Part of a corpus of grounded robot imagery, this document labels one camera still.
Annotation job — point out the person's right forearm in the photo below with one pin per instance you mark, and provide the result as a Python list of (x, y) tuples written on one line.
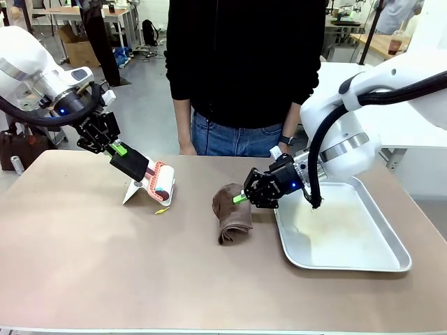
[(182, 120)]

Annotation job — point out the pink and white lint roller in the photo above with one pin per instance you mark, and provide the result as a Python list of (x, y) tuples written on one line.
[(160, 178)]

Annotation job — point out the wooden workbench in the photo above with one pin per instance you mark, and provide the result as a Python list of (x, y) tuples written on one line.
[(377, 43)]

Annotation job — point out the black backpack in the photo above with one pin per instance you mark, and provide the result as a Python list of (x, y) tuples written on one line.
[(149, 33)]

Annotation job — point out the black wristwatch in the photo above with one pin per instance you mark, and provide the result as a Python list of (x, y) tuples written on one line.
[(287, 140)]

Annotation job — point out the plastic cup with brown drink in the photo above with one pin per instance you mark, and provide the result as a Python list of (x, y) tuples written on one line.
[(394, 47)]

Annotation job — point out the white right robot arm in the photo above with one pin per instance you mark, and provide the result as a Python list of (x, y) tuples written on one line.
[(349, 115)]

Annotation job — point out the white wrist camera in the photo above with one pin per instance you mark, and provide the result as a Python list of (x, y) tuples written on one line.
[(109, 97), (276, 152)]

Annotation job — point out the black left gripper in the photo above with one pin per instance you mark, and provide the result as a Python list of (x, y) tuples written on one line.
[(91, 124)]

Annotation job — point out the blue bag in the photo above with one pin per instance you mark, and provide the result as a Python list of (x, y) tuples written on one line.
[(122, 57)]

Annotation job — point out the silver metal tray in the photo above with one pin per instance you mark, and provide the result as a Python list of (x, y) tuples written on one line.
[(349, 237)]

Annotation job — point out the person's right hand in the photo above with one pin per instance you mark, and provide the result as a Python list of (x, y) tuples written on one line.
[(187, 148)]

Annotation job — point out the bystander in light blue shirt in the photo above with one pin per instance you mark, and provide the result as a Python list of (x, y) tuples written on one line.
[(394, 15)]

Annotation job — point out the wooden desk with white legs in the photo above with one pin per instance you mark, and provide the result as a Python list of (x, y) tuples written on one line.
[(70, 10)]

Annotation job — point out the black stand pole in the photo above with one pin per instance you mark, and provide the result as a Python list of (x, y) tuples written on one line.
[(370, 31)]

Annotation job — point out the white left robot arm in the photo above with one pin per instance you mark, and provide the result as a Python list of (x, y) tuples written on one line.
[(21, 56)]

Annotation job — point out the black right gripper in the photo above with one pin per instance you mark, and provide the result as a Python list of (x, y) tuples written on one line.
[(284, 178)]

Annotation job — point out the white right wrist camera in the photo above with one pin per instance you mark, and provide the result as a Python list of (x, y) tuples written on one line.
[(276, 152)]

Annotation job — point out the yellow paper scrap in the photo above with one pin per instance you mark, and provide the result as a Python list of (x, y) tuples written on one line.
[(161, 210)]

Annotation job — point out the person's left forearm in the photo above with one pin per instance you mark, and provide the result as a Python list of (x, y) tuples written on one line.
[(292, 117)]

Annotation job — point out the bystander in beige clothes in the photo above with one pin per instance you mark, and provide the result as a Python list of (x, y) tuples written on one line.
[(15, 12)]

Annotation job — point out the dark brown bag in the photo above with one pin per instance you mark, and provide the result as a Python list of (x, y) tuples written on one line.
[(21, 146)]

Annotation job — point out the person's left hand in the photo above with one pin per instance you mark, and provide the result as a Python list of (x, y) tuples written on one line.
[(285, 148)]

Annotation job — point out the silver metal cylinder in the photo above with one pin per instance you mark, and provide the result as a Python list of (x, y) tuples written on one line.
[(16, 165)]

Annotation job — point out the cardboard box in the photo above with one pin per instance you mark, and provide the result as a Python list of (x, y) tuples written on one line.
[(82, 52)]

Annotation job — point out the white folded roller stand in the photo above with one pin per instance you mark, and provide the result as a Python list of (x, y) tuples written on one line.
[(132, 193)]

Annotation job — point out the blue jeans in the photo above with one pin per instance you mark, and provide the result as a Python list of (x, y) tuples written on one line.
[(237, 139)]

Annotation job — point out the black sweater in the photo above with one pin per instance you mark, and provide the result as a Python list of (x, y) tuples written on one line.
[(244, 52)]

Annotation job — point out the brown towel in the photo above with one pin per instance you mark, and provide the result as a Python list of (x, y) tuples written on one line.
[(230, 216)]

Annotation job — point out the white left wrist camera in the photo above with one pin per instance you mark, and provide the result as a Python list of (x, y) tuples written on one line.
[(109, 97)]

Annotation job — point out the bystander in black trousers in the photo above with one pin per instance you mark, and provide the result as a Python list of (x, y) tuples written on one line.
[(101, 42)]

